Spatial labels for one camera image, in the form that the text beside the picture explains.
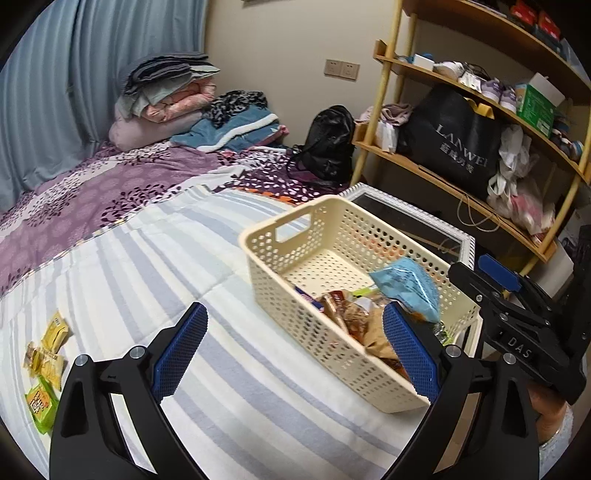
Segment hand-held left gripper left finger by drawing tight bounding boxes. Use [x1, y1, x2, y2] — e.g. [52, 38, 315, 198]
[48, 302, 208, 480]

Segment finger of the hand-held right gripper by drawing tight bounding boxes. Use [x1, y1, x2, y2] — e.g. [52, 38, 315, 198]
[478, 254, 550, 321]
[449, 262, 506, 319]

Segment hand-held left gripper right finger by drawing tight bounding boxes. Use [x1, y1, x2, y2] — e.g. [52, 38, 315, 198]
[382, 301, 541, 480]

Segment tan pastry snack bag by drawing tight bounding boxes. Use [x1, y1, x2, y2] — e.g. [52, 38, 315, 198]
[323, 291, 411, 374]

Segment clear bag of twisted crackers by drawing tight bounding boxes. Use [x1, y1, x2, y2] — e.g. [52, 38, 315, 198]
[351, 295, 386, 321]

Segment blue snack bag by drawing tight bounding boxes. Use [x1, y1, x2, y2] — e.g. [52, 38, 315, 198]
[369, 257, 441, 324]

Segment blue white snack packet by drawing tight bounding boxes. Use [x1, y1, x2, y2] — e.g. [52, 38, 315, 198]
[294, 285, 324, 311]

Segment yellow snack packet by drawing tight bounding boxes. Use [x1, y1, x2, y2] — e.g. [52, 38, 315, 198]
[32, 345, 65, 392]
[41, 311, 73, 352]

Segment cream perforated plastic basket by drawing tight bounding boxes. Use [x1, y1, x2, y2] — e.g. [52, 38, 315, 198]
[238, 194, 483, 414]

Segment green boxy snack packet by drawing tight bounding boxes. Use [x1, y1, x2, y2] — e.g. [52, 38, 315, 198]
[24, 375, 60, 435]

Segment person's right hand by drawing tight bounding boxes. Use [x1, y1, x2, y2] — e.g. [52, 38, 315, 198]
[529, 385, 571, 444]

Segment wooden shelf rack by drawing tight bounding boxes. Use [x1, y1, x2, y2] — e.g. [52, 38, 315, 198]
[348, 0, 591, 264]

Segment pink plastic bag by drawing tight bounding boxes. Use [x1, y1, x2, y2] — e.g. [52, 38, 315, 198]
[510, 189, 557, 236]

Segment blue white striped blanket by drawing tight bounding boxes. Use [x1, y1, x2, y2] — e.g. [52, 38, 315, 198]
[0, 185, 462, 480]

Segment white framed side table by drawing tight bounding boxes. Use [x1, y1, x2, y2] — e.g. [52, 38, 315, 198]
[339, 182, 476, 356]

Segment white plastic bags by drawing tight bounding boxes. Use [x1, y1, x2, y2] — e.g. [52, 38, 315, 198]
[487, 124, 539, 217]

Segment black shopping bag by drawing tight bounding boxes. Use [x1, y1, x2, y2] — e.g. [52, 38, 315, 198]
[399, 83, 504, 201]

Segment purple floral bedsheet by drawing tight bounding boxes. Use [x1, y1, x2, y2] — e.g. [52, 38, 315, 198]
[0, 141, 352, 296]

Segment green white box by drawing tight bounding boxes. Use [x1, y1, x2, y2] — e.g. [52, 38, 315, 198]
[516, 71, 566, 139]

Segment white package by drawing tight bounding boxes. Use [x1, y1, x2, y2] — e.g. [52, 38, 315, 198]
[375, 117, 399, 154]

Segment pink cloth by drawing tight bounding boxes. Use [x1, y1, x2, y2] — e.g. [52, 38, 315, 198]
[355, 102, 414, 127]

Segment black backpack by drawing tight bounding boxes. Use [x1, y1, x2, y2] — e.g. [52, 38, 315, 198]
[286, 105, 356, 188]

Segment white sneaker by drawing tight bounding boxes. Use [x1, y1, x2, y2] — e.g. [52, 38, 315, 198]
[431, 61, 476, 84]

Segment blue fleece garment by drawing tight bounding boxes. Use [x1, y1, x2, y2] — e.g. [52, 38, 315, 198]
[170, 107, 281, 153]

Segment pink garment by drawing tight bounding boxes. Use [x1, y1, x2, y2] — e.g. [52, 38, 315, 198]
[252, 124, 291, 151]

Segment pink folded quilt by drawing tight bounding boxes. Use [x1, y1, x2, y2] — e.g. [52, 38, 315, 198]
[139, 80, 218, 123]

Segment leopard print scarf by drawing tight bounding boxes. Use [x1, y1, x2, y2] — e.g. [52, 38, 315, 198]
[203, 90, 269, 129]

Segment red box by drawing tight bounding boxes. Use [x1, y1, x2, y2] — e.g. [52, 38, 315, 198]
[508, 0, 539, 24]
[536, 9, 561, 40]

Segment grey folded blankets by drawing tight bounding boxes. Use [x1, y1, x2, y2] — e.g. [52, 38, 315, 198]
[122, 53, 221, 104]

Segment blue curtain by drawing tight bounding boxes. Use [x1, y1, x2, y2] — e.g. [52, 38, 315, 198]
[0, 0, 211, 217]

